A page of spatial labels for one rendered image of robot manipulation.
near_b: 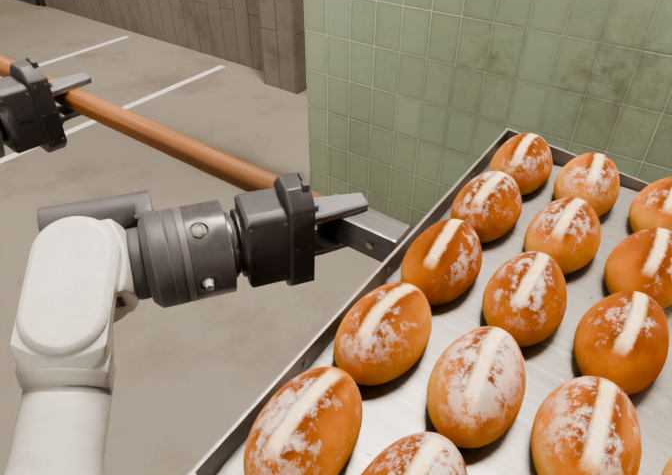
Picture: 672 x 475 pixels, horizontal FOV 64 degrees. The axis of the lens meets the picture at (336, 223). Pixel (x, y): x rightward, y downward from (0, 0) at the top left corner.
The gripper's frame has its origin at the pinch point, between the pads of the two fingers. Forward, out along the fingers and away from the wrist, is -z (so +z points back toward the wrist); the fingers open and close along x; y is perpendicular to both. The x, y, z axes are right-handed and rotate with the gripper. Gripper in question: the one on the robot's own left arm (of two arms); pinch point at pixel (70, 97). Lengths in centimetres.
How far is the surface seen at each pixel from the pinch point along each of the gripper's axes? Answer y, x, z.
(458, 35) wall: -9, 23, -122
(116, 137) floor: -208, 130, -99
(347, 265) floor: -33, 123, -105
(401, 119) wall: -24, 57, -120
